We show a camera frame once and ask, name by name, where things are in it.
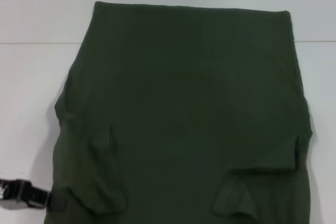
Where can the dark green t-shirt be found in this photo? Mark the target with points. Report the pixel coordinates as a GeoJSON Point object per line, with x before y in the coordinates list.
{"type": "Point", "coordinates": [183, 103]}

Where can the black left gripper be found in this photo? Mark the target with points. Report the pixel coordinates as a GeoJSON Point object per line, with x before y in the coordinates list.
{"type": "Point", "coordinates": [18, 191]}

